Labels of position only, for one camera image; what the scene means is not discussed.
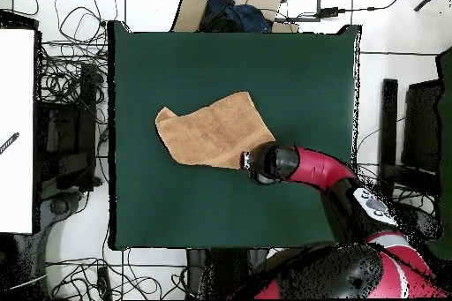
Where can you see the grey stand foot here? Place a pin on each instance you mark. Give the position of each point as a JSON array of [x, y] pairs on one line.
[[60, 206]]

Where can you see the white flat panel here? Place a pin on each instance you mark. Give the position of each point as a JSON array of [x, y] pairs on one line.
[[17, 103]]

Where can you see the black power adapter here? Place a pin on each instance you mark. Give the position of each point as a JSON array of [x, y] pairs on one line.
[[328, 12]]

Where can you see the dark blue jeans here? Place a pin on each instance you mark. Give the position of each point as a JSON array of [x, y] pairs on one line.
[[243, 18]]

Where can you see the black striped rod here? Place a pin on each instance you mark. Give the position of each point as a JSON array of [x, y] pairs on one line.
[[9, 143]]

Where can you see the brown cardboard box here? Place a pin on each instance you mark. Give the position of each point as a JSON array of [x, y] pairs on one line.
[[190, 11]]

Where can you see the black stand frame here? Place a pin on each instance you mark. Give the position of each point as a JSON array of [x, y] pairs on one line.
[[70, 131], [388, 121]]

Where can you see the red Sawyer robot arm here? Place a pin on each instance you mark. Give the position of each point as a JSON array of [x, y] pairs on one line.
[[317, 168]]

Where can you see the dark green table cloth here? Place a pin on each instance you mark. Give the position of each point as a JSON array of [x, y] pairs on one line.
[[159, 68]]

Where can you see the tan terry towel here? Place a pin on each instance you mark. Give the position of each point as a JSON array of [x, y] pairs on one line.
[[212, 131]]

